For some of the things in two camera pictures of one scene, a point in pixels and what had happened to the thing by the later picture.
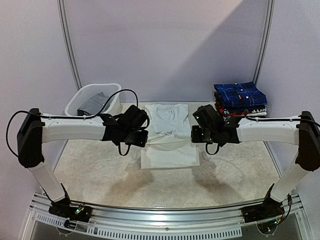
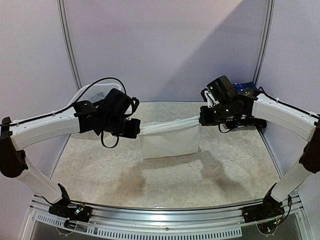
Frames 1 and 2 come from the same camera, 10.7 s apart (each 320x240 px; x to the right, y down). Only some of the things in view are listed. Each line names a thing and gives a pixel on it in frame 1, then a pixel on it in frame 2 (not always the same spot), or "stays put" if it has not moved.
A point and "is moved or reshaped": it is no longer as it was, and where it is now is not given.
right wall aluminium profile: (267, 41) stays put
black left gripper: (141, 142) to (133, 130)
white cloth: (171, 145) is moved or reshaped
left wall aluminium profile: (68, 44) stays put
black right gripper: (197, 137) to (204, 116)
